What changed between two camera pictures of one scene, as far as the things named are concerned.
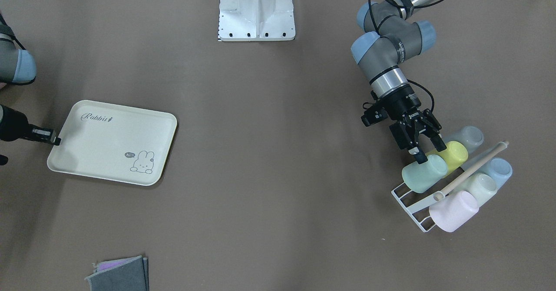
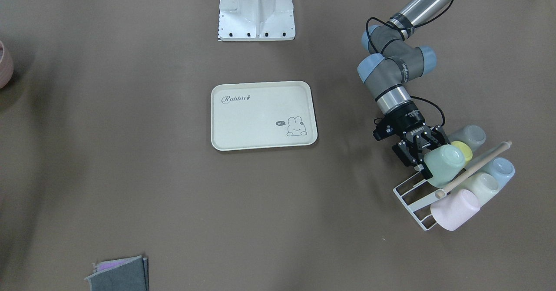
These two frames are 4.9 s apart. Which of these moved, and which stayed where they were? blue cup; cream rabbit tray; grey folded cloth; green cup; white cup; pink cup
Moved: cream rabbit tray; green cup
Stayed: blue cup; grey folded cloth; white cup; pink cup
